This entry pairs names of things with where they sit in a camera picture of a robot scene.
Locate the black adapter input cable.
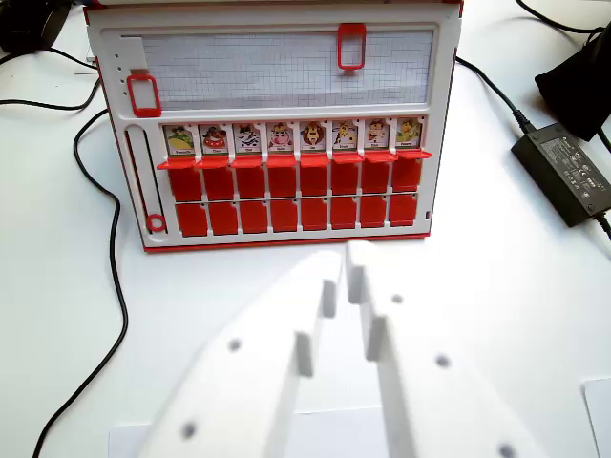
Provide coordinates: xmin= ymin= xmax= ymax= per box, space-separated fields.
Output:
xmin=454 ymin=55 xmax=539 ymax=135

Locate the red and white game board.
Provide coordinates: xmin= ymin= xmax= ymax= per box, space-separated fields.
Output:
xmin=82 ymin=0 xmax=465 ymax=256

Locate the black fabric pouch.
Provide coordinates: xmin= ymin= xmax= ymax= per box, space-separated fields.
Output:
xmin=533 ymin=28 xmax=611 ymax=143

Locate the black rounded object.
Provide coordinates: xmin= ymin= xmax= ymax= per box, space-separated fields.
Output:
xmin=0 ymin=0 xmax=74 ymax=54

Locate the white card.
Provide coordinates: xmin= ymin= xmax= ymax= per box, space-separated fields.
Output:
xmin=580 ymin=376 xmax=611 ymax=458

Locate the long black cable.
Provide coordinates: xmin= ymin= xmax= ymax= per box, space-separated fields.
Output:
xmin=31 ymin=108 xmax=130 ymax=458

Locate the black adapter output cable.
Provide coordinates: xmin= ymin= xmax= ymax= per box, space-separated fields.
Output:
xmin=590 ymin=211 xmax=611 ymax=262

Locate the black power adapter box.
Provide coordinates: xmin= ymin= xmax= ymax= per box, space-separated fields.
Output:
xmin=510 ymin=122 xmax=611 ymax=228

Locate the thin black cable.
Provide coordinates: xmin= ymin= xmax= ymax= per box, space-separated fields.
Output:
xmin=0 ymin=76 xmax=102 ymax=113
xmin=0 ymin=46 xmax=100 ymax=72

